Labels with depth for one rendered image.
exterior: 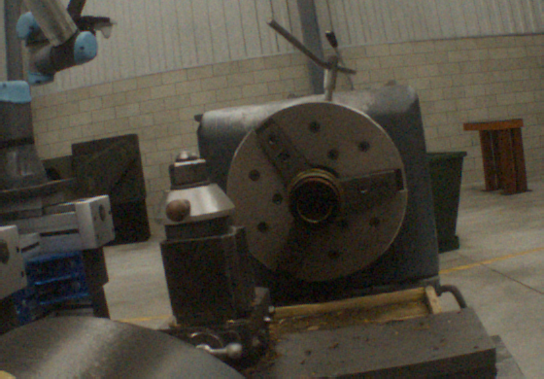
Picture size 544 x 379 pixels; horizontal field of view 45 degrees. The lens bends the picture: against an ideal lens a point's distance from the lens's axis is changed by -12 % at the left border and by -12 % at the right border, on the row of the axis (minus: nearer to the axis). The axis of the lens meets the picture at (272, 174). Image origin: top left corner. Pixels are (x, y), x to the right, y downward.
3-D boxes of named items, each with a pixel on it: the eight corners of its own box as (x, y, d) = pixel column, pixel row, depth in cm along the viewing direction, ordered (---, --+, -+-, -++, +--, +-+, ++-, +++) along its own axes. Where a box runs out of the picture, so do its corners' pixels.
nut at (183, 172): (176, 188, 73) (170, 153, 73) (214, 183, 73) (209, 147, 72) (165, 191, 69) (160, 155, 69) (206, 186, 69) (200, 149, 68)
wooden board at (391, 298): (226, 333, 123) (222, 312, 123) (433, 306, 119) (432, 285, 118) (188, 390, 93) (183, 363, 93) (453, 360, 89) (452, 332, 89)
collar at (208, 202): (166, 218, 75) (162, 189, 75) (241, 208, 74) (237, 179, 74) (146, 227, 68) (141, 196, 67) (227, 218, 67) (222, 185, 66)
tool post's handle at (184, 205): (176, 219, 68) (173, 197, 68) (196, 216, 68) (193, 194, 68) (164, 224, 64) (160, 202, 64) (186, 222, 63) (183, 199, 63)
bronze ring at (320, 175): (283, 170, 122) (280, 178, 113) (340, 163, 121) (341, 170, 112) (290, 226, 123) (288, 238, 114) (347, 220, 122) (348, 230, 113)
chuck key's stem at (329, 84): (323, 118, 132) (329, 55, 131) (334, 119, 131) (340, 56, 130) (318, 117, 131) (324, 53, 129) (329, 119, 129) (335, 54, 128)
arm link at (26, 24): (15, 46, 165) (13, 15, 165) (41, 47, 175) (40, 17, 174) (34, 38, 162) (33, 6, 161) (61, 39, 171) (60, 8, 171)
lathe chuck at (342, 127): (227, 261, 139) (244, 93, 137) (391, 279, 136) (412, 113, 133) (219, 270, 130) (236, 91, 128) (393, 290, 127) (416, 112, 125)
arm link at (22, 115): (8, 139, 132) (3, 73, 131) (-28, 149, 138) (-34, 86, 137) (46, 135, 143) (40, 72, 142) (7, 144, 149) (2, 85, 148)
